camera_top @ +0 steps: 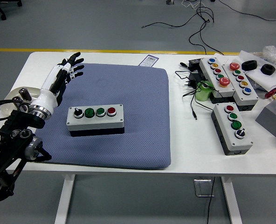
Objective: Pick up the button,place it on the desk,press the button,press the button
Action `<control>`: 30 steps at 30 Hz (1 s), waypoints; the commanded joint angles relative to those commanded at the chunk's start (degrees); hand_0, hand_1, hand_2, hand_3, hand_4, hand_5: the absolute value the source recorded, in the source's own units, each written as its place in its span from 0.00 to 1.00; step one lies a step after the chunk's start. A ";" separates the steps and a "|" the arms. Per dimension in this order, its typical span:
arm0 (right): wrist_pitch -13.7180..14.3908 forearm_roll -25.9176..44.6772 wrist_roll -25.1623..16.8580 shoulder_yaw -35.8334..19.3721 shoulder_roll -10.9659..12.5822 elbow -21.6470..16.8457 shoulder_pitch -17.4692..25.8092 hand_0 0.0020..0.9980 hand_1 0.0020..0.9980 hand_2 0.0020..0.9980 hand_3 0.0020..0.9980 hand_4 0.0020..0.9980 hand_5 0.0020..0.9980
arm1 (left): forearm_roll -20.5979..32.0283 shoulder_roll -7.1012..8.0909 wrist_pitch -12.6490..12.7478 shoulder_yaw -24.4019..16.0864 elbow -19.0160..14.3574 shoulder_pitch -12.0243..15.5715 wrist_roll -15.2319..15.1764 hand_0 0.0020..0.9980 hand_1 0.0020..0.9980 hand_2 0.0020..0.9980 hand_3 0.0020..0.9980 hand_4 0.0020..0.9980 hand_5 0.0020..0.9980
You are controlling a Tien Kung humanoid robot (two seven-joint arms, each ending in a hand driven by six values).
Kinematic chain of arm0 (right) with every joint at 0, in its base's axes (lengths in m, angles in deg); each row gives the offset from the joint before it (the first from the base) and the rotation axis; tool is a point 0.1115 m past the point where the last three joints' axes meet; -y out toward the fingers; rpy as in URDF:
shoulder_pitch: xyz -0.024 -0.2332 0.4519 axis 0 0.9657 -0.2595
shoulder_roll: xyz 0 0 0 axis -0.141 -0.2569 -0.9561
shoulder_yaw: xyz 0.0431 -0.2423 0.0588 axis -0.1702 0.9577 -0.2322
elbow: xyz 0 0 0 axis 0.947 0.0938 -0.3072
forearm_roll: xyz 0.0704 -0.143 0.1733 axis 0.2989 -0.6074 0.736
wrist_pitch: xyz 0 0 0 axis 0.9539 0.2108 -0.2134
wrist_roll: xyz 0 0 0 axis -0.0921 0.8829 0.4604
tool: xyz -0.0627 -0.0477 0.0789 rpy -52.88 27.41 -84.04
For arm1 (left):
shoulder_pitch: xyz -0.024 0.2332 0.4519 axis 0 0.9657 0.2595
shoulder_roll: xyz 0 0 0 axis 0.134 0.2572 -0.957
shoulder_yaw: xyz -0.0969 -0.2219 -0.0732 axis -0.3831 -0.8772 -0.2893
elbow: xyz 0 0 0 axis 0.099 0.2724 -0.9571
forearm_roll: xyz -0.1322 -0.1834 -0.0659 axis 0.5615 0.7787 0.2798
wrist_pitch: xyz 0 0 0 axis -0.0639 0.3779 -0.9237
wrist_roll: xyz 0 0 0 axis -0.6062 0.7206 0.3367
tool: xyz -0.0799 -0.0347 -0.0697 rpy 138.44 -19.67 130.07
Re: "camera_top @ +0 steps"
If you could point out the black plug connector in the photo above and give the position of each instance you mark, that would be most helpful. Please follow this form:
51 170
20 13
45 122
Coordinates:
183 65

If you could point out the grey five-button control box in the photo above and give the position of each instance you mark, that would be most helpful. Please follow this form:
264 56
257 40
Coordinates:
209 70
250 99

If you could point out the white shallow dish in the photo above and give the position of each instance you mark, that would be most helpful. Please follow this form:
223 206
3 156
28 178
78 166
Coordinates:
12 93

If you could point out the black power adapter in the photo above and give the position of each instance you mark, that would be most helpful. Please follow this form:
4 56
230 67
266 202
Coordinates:
195 64
195 78

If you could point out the white table leg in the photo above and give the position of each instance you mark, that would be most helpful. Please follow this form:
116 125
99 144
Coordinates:
232 203
64 200

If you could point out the green tape roll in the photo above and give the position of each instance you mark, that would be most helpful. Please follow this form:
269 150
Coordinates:
202 95

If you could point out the red mushroom button part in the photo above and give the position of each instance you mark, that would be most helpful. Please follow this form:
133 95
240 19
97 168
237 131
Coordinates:
271 94

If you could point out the grey block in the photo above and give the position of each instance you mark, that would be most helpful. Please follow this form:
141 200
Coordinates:
268 119

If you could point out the metal floor socket plate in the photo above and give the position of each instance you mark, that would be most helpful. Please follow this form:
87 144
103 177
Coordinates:
199 189

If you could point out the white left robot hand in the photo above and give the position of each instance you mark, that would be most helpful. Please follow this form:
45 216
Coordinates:
47 93

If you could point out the grey four-button control box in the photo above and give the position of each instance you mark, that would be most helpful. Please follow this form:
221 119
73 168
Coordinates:
93 122
243 144

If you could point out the clear bubble wrap bag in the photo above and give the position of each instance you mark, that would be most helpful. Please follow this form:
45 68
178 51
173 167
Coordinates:
273 54

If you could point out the blue-grey padded mat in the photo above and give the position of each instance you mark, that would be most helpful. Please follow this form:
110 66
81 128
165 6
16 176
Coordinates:
128 93

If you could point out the purple barcode label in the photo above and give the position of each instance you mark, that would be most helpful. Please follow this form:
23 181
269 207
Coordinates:
149 60

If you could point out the small dark metal cylinder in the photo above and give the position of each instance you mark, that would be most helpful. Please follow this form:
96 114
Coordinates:
25 93
23 107

